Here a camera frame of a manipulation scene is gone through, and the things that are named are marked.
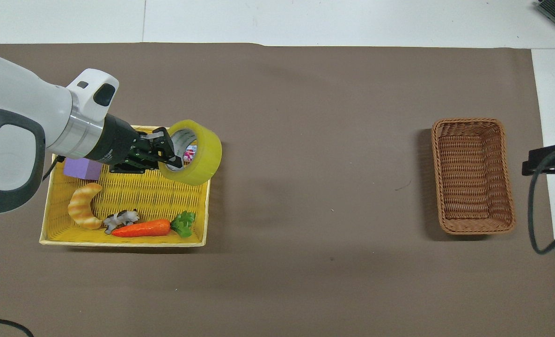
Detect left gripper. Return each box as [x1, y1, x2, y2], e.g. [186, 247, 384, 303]
[88, 114, 184, 175]

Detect yellowish clear tape roll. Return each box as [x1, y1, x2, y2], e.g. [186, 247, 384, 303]
[158, 119, 223, 187]

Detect yellow woven basket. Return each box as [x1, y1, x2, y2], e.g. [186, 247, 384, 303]
[39, 125, 212, 247]

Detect brown wicker basket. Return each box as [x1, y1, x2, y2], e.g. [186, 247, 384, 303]
[431, 117, 516, 235]

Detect purple block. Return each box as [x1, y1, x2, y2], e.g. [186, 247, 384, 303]
[63, 157, 103, 181]

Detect black and white toy cow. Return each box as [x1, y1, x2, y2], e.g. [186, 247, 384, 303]
[103, 209, 140, 235]

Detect toy carrot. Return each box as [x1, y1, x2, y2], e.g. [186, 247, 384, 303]
[111, 210, 197, 239]

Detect toy croissant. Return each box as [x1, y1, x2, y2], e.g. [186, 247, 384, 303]
[67, 182, 104, 230]

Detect black stand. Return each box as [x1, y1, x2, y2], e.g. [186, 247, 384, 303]
[521, 142, 555, 178]

